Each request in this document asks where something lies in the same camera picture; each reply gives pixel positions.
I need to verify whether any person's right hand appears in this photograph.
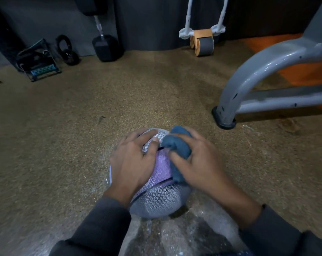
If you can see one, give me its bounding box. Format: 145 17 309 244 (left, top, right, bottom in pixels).
168 126 231 201

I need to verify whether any person's left hand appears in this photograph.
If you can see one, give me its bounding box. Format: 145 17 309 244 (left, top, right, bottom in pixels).
105 128 160 208

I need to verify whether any blue cleaning cloth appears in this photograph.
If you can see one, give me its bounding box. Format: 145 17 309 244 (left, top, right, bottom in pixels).
161 126 193 184

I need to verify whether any grey and purple medicine ball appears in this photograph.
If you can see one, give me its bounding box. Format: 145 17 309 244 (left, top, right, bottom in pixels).
109 128 192 220

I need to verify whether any person's right forearm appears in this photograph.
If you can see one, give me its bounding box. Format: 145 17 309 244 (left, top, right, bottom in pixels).
216 181 322 256

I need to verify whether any person's left forearm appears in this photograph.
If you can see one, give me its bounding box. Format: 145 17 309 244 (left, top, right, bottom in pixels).
49 188 132 256

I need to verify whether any black hex dumbbell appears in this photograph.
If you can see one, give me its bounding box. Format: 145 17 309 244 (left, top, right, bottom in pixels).
74 0 124 63

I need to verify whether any white and orange ab roller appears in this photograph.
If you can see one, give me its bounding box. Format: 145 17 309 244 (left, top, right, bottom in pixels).
179 0 229 57

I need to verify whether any black kettlebell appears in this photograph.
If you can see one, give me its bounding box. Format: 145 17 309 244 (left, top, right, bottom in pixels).
55 34 81 66

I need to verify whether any black and teal step pedal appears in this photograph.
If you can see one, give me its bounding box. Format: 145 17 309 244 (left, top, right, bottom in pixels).
16 38 62 82

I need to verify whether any grey metal machine frame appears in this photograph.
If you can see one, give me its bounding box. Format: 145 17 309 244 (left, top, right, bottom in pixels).
211 0 322 130

